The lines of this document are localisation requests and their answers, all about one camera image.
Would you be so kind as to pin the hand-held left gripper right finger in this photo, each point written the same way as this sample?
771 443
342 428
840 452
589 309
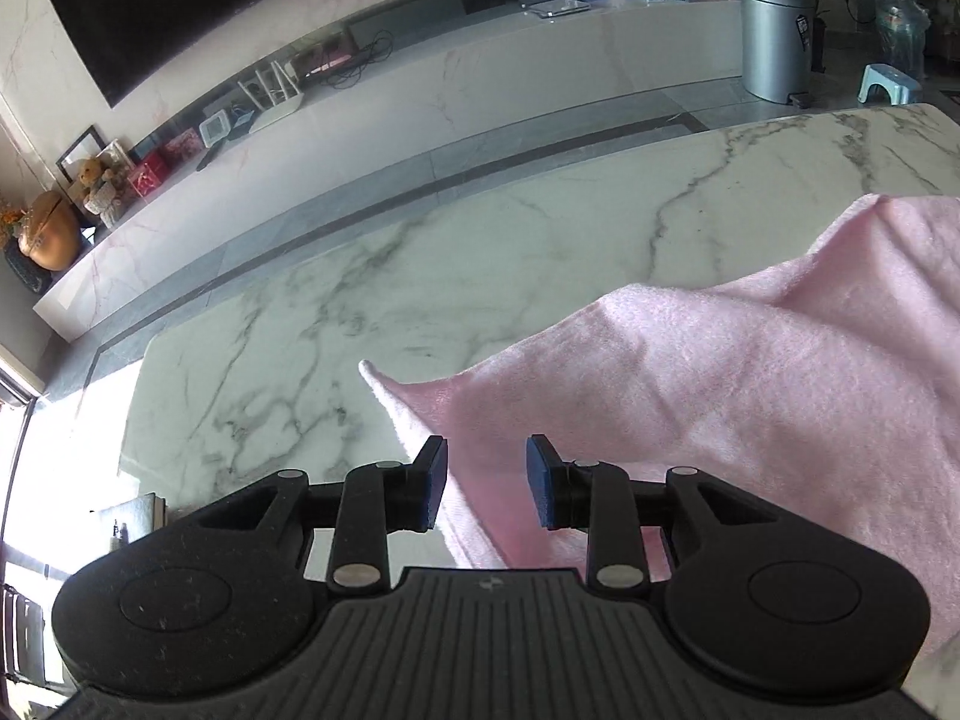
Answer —
540 481

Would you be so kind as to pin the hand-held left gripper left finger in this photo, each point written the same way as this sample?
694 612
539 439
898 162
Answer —
433 481

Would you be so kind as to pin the pink towel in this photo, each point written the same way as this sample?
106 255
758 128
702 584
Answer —
720 360

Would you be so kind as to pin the white marble tv cabinet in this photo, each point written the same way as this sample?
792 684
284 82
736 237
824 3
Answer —
420 97

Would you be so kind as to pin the small white digital clock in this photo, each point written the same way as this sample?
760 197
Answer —
214 127

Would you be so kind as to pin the red gift box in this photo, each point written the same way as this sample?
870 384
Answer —
150 174

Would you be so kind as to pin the white wifi router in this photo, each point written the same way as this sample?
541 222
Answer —
271 96

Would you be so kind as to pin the brown teddy bear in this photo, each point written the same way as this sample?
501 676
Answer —
94 178

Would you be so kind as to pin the black framed picture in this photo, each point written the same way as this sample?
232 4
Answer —
78 153

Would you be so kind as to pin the silver pedal trash bin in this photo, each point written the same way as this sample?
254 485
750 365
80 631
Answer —
776 37

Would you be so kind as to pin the light blue plastic stool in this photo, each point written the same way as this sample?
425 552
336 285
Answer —
889 84

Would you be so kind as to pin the large water bottle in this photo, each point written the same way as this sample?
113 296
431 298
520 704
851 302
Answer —
900 34

